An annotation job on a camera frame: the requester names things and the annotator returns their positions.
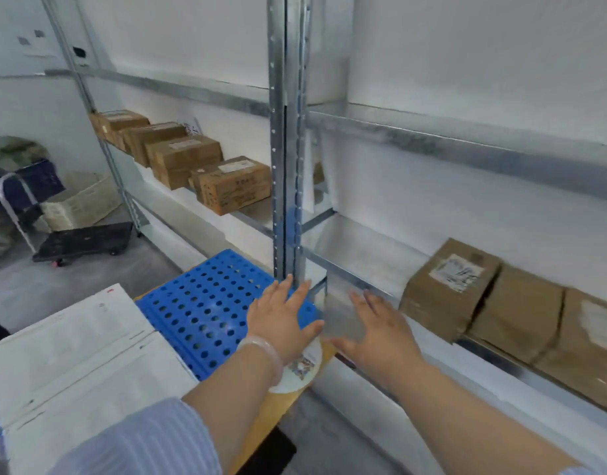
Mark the person's right hand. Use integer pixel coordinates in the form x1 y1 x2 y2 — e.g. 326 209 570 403
328 290 426 395

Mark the person's left hand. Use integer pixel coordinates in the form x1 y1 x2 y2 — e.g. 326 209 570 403
245 274 326 367

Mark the blue tray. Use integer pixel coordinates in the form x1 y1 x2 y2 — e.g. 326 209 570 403
134 249 326 383

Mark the white box with red logo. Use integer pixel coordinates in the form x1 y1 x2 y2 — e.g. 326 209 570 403
0 284 158 433
0 331 200 475

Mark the galvanized metal shelf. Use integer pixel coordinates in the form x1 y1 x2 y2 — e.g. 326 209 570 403
38 0 289 292
289 0 607 475

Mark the person's left forearm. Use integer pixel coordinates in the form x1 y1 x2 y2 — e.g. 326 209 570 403
182 343 284 475

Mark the person's right forearm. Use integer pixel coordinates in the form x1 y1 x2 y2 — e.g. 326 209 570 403
377 363 581 475

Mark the translucent white bangle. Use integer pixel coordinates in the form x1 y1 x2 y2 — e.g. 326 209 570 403
236 334 284 387

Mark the round white sticker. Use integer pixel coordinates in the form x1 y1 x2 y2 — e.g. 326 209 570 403
267 338 324 395

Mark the low wooden table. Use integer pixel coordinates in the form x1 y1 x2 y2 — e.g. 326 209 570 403
134 289 336 475

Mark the light blue striped shirt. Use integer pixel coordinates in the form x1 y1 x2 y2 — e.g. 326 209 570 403
48 398 596 475

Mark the black platform trolley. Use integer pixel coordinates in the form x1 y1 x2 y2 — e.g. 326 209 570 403
0 172 135 268

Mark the cream plastic crate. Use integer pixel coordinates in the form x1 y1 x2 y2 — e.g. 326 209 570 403
39 172 122 232

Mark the navy plastic crate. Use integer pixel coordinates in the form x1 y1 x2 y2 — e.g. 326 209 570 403
0 159 66 216

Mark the camouflage bag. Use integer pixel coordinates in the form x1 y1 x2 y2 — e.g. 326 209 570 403
0 137 51 175

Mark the whiteboard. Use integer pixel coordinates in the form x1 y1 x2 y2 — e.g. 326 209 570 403
0 0 94 79

